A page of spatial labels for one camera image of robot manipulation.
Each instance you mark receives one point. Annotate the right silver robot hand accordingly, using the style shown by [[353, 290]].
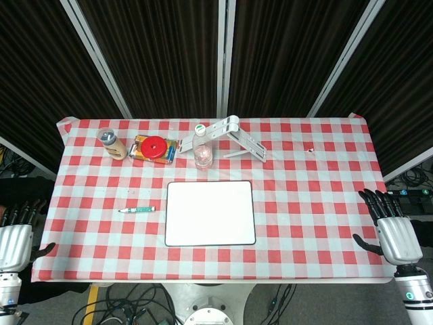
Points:
[[397, 238]]

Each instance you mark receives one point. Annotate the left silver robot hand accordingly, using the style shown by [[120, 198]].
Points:
[[13, 238]]

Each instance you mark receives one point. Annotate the green marker pen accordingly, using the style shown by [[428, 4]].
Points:
[[137, 210]]

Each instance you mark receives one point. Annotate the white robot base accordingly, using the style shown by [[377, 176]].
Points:
[[206, 304]]

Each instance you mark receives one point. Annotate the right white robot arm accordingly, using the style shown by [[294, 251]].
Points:
[[414, 294]]

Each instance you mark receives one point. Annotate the white drawing board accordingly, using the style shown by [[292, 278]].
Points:
[[209, 213]]

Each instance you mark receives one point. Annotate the beige drink bottle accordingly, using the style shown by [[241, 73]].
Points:
[[112, 144]]

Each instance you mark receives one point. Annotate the orange snack box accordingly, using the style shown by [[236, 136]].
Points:
[[154, 150]]

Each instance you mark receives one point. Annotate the red round lid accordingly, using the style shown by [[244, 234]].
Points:
[[154, 146]]

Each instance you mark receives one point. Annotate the red white checkered tablecloth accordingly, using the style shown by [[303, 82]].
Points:
[[216, 199]]

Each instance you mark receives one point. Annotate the white folding laptop stand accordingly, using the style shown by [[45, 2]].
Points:
[[226, 139]]

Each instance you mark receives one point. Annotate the clear plastic water bottle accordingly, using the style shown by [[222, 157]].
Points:
[[202, 149]]

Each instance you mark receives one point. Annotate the dark folding screen panel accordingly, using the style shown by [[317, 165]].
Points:
[[216, 57]]

